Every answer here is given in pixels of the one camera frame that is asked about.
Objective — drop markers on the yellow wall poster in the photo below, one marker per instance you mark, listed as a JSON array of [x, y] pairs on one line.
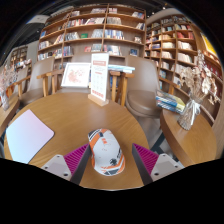
[[209, 45]]

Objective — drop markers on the round wooden side table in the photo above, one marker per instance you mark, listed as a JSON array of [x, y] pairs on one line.
[[191, 140], [7, 115]]

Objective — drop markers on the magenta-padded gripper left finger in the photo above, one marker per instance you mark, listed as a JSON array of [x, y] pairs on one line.
[[76, 158]]

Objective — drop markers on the curved wooden bookshelf with books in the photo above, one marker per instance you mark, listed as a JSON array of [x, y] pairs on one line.
[[173, 46]]

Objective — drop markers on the glass vase with dried flowers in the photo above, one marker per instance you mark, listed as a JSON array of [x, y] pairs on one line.
[[190, 113]]

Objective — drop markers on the stack of colourful books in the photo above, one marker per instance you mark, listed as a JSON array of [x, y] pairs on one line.
[[170, 101]]

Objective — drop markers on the white orange black computer mouse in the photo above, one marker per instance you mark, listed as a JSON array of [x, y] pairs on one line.
[[106, 151]]

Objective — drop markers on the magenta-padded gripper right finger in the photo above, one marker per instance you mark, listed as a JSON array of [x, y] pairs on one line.
[[146, 159]]

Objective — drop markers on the white sign on wooden base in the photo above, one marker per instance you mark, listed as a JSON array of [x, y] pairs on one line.
[[99, 75]]

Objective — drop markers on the flat stack of blue books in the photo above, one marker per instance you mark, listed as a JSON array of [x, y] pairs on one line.
[[121, 68]]

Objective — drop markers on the small distant wooden bookshelf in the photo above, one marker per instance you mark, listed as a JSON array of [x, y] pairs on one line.
[[18, 55]]

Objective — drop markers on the wide wooden bookshelf with books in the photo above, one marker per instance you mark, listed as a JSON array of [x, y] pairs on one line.
[[96, 30]]

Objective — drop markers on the pale lilac mouse pad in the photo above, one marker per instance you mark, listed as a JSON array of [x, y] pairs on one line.
[[28, 136]]

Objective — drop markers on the white framed floral picture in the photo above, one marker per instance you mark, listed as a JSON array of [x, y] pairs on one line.
[[76, 75]]

